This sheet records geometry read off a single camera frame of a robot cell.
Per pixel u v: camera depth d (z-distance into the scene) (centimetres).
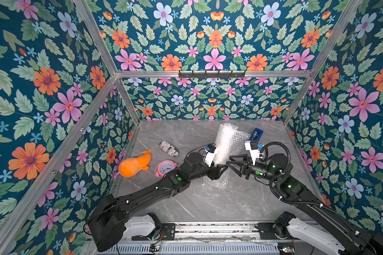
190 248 70
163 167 93
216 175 66
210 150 64
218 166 66
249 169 57
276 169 52
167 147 101
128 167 88
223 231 75
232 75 91
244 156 65
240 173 60
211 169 65
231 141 64
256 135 104
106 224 40
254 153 59
